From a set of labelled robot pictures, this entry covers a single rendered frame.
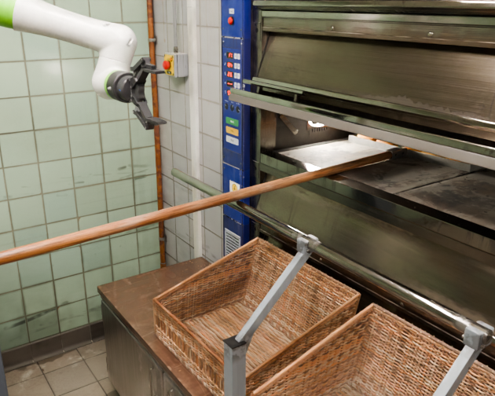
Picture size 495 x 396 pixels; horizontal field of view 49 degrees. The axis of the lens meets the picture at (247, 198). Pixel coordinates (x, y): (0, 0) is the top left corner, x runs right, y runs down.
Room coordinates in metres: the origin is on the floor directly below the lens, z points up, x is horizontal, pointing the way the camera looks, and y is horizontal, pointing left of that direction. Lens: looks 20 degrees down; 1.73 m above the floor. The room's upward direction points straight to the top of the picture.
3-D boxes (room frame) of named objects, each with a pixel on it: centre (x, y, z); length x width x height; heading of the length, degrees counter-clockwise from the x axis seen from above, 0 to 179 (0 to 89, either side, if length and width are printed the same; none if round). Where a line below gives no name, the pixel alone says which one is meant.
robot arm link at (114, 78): (1.67, 0.37, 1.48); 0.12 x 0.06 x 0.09; 126
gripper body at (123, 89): (1.61, 0.33, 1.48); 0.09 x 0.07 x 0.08; 36
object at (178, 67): (2.50, 0.33, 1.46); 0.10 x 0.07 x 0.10; 35
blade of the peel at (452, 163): (2.12, -0.73, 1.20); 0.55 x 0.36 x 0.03; 39
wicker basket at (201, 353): (1.62, -0.01, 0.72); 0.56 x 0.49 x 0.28; 36
